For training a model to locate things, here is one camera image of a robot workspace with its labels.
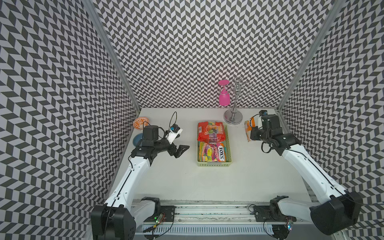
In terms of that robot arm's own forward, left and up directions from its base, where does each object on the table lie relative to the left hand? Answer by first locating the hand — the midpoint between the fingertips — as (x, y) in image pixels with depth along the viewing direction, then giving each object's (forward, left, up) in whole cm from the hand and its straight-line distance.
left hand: (181, 141), depth 77 cm
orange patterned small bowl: (+27, +36, -17) cm, 48 cm away
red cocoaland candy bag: (+12, -16, -8) cm, 22 cm away
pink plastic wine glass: (+36, -27, -3) cm, 45 cm away
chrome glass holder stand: (+33, -35, -18) cm, 51 cm away
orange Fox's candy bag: (0, -17, -12) cm, 21 cm away
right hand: (+5, -39, +1) cm, 39 cm away
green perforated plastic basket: (-4, -26, -12) cm, 29 cm away
